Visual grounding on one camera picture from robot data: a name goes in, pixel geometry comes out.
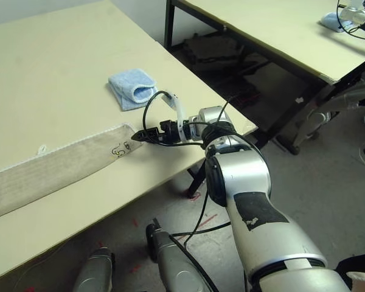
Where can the beige towel with white trim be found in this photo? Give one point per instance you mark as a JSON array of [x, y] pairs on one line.
[[48, 173]]

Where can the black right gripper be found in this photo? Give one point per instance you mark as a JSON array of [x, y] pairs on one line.
[[168, 134]]

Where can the beige table with black frame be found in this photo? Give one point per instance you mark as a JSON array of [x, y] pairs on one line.
[[276, 24]]

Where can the silver robot left leg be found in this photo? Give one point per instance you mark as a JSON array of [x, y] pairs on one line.
[[94, 273]]

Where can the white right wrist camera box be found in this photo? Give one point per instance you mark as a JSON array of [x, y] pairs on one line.
[[179, 112]]

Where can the dark brown floor mat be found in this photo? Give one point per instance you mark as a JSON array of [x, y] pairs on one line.
[[213, 48]]

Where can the white paper scrap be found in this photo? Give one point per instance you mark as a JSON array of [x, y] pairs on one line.
[[298, 99]]

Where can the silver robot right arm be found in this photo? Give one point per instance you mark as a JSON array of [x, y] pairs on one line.
[[246, 170]]

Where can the black table leg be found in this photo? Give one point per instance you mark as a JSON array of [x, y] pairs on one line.
[[197, 179]]

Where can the light blue cloth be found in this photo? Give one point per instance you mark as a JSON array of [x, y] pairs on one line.
[[330, 19]]

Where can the blue folded towel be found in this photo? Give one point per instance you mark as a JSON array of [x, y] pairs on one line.
[[124, 79]]

